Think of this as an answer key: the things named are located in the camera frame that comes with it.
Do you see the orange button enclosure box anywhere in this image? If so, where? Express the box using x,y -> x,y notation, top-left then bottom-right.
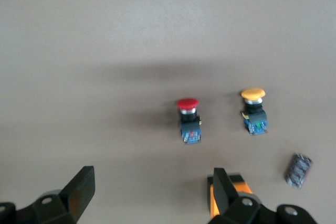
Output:
206,173 -> 254,221

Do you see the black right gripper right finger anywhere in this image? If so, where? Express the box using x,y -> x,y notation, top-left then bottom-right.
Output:
208,167 -> 276,224

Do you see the yellow mushroom push button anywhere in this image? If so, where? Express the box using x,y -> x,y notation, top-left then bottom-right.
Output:
240,87 -> 269,136

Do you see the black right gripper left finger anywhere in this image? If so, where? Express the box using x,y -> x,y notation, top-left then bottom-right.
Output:
14,165 -> 96,224

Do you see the red mushroom push button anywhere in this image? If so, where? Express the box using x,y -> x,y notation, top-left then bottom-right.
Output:
176,98 -> 203,145

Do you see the black cylindrical capacitor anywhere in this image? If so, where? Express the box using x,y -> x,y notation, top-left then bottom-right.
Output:
284,152 -> 314,189

